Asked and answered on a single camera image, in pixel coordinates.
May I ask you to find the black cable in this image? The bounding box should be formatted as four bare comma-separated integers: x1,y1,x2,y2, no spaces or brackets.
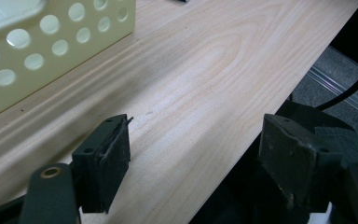
316,62,358,112

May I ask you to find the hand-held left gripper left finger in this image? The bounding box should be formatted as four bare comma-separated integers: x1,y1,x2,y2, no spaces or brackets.
71,113,134,215

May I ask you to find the metal floor rail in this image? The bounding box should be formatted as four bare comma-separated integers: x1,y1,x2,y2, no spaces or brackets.
307,65,358,123

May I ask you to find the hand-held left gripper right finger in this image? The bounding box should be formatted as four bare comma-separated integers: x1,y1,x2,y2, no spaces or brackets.
257,113,350,217

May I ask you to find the cream perforated plastic basket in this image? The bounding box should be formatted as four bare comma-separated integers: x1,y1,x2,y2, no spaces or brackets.
0,0,137,124

